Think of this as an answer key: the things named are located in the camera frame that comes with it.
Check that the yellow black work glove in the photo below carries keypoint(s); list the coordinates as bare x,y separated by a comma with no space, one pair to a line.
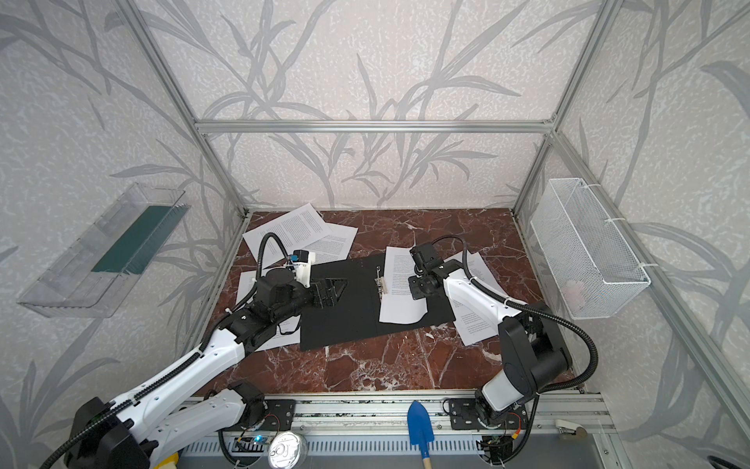
171,462

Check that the clear plastic wall tray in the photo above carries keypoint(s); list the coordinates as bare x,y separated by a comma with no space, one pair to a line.
92,277

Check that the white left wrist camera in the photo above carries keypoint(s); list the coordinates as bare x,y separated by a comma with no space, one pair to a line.
302,261

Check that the printed paper far left corner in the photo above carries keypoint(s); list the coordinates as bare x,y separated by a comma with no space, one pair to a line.
297,229

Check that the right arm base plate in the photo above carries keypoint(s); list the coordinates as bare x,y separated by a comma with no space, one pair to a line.
471,414

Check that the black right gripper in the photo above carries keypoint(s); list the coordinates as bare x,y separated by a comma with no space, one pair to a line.
419,284

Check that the black file folder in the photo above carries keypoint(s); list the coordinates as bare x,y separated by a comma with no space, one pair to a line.
356,314

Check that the silver folder clip mechanism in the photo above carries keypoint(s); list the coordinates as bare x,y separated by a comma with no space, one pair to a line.
381,283

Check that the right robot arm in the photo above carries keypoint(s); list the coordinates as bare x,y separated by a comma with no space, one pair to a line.
533,350

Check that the white wire mesh basket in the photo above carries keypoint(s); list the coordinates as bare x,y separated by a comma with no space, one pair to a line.
595,269

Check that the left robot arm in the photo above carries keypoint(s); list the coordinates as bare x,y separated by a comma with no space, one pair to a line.
128,431

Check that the printed paper beside folder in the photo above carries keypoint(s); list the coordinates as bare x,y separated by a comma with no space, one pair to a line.
336,246

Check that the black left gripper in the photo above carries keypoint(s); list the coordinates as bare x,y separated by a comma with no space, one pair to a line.
319,293

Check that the aluminium frame rails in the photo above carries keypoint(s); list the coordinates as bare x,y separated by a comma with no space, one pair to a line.
721,378

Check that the printed paper stack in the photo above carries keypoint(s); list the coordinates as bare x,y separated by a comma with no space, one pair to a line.
397,304
476,315

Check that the small white beige clip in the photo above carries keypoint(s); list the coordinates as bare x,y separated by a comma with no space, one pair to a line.
571,431

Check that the blue hand shovel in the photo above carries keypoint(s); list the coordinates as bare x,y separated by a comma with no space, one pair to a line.
420,430

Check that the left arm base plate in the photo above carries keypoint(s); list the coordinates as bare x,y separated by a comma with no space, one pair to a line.
271,415

